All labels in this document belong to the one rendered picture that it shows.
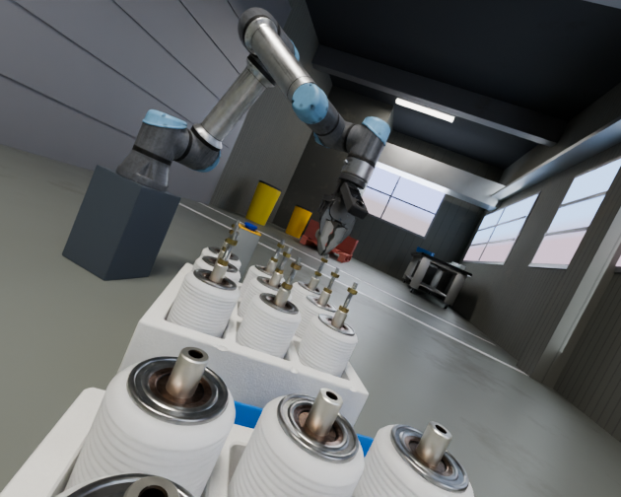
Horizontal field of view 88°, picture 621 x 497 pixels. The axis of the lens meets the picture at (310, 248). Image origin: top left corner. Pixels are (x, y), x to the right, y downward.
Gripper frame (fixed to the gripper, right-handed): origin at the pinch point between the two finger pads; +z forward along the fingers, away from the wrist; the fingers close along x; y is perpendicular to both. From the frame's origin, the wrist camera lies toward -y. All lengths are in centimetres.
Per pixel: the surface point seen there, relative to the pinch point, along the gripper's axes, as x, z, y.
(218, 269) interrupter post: 25.7, 8.0, -21.4
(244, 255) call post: 14.7, 11.1, 15.9
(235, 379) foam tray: 17.9, 21.5, -29.1
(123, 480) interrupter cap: 32, 10, -59
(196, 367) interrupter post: 29, 7, -52
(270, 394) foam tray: 11.6, 22.4, -29.9
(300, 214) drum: -166, -10, 543
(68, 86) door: 147, -23, 245
